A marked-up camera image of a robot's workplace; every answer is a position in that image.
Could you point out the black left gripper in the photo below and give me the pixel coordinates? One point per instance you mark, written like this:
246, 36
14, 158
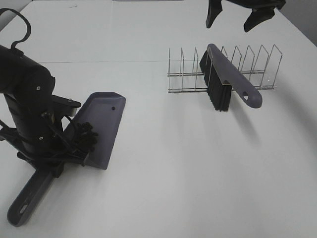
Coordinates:
40, 139

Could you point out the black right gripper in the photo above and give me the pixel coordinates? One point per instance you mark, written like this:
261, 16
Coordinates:
262, 10

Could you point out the pile of coffee beans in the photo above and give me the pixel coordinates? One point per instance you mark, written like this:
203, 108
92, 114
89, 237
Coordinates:
84, 138

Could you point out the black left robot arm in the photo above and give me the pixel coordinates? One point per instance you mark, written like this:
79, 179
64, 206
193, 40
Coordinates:
26, 81

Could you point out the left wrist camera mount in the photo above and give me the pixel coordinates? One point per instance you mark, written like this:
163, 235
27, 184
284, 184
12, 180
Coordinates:
64, 106

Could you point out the chrome wire dish rack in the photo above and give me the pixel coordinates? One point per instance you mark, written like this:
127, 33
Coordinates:
260, 67

